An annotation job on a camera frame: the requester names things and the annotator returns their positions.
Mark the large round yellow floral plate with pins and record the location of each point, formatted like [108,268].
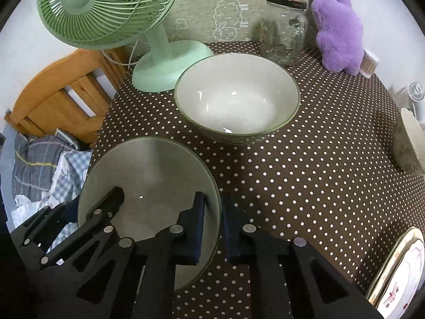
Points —
[372,291]

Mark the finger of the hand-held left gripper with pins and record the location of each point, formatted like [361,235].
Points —
[111,202]
[43,226]

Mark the grey-green ceramic bowl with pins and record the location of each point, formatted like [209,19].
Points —
[232,99]
[410,146]
[149,172]

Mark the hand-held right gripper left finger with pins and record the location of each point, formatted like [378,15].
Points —
[196,229]

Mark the cotton swab container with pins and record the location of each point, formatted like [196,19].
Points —
[369,64]

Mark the blue checked blanket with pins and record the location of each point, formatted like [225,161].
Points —
[71,169]

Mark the white fan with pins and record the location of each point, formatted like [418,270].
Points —
[416,93]

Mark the green desk fan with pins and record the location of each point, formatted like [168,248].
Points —
[109,6]

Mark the white plate with purple flower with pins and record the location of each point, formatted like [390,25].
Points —
[408,289]

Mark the green printed board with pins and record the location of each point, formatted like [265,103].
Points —
[206,13]

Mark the scalloped yellow floral plate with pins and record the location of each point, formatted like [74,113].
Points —
[400,246]

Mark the grey plaid quilt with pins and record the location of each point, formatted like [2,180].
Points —
[36,159]

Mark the glass jar with dark lid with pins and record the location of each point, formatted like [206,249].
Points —
[282,40]

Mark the purple plush toy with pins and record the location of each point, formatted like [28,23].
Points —
[338,33]

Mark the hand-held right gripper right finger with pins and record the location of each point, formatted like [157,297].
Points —
[232,232]

